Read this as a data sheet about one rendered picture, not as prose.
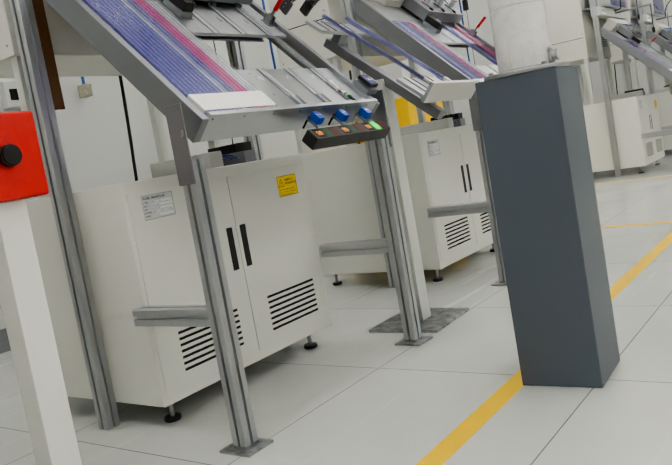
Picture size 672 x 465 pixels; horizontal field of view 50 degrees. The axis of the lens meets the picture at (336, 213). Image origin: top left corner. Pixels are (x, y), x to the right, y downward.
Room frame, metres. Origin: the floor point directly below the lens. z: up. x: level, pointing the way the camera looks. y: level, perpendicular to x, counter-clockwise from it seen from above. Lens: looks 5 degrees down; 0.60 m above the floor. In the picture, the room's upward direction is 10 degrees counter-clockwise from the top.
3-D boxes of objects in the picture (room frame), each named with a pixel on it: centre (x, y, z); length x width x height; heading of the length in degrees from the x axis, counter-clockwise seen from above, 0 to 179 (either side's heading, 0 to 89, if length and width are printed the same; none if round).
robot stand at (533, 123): (1.63, -0.48, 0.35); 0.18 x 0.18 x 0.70; 56
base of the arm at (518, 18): (1.63, -0.48, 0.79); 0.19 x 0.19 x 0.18
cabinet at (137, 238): (2.19, 0.54, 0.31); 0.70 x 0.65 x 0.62; 143
